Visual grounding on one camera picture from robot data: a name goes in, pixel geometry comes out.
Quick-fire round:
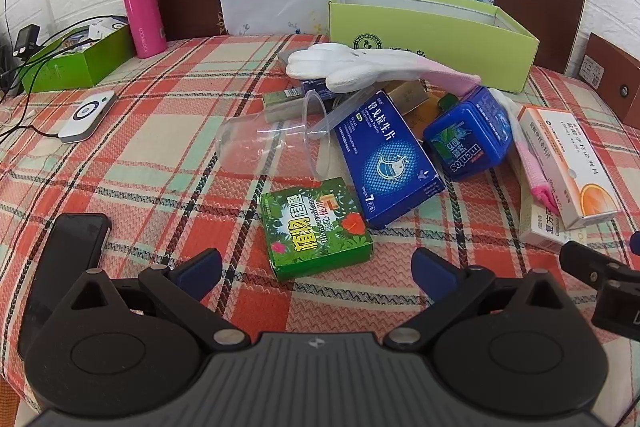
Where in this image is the orange white medicine box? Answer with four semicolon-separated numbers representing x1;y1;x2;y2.
517;104;623;230

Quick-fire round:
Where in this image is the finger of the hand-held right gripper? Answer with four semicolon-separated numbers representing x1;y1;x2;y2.
559;240;633;294

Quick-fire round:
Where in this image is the black cable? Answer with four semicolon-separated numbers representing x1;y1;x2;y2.
0;19;121;105

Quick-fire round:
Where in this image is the white glove pink cuff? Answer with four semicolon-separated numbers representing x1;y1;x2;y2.
487;88;556;202
286;45;483;96

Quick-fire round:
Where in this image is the clear plastic cup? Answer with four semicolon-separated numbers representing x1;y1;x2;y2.
218;89;333;185

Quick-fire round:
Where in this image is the black smartphone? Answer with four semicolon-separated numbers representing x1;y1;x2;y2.
17;213;112;358

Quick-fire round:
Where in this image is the large light green box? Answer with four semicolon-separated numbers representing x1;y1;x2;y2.
327;0;541;94

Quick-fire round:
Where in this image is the green leaf print box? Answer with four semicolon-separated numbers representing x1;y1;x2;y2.
259;177;375;283

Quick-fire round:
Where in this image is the black power adapter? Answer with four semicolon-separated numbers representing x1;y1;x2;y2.
12;24;41;58

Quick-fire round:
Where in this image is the pink thermos bottle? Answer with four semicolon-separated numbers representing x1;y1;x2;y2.
118;0;168;59

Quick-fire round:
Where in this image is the blue medicine box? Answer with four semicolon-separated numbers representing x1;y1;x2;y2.
334;89;447;229

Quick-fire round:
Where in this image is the blue mint tin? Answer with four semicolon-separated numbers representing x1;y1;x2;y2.
422;86;515;182

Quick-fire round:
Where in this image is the dark blue small box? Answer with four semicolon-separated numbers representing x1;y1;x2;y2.
300;77;337;102

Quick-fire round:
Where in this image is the olive grey box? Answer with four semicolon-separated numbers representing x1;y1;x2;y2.
262;88;308;125

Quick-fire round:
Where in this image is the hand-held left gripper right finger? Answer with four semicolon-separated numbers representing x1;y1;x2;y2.
382;248;596;354

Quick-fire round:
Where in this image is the grey flat item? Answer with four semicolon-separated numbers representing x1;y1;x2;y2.
276;49;306;68

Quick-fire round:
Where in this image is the brown cardboard box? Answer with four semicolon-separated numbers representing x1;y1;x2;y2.
575;32;640;128

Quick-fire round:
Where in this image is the white pocket device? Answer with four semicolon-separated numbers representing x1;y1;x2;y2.
59;90;117;144

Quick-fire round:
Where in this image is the small open green box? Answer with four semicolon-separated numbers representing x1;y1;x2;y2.
20;14;135;94

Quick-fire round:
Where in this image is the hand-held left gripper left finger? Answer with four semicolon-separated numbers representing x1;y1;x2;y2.
47;248;251;354

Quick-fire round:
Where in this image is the plaid bed sheet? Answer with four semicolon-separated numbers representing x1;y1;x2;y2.
0;34;640;408

